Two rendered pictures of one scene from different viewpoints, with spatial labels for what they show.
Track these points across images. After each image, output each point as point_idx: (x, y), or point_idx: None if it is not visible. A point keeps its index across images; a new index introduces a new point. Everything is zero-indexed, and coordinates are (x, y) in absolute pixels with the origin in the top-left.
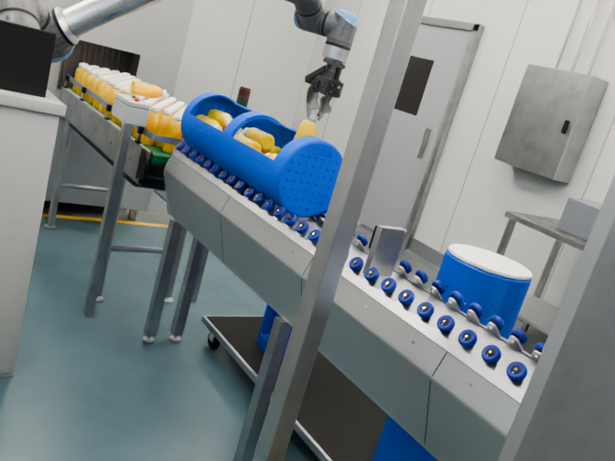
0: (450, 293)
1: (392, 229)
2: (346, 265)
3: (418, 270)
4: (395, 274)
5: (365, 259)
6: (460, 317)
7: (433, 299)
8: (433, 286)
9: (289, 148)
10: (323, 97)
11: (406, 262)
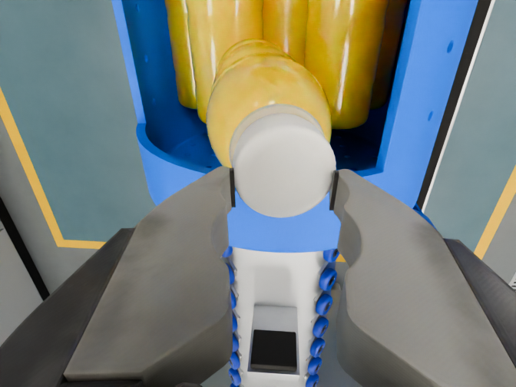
0: (308, 381)
1: (267, 379)
2: (242, 289)
3: (312, 351)
4: (313, 309)
5: (304, 270)
6: (301, 378)
7: (305, 354)
8: (307, 363)
9: (151, 183)
10: (366, 374)
11: (316, 336)
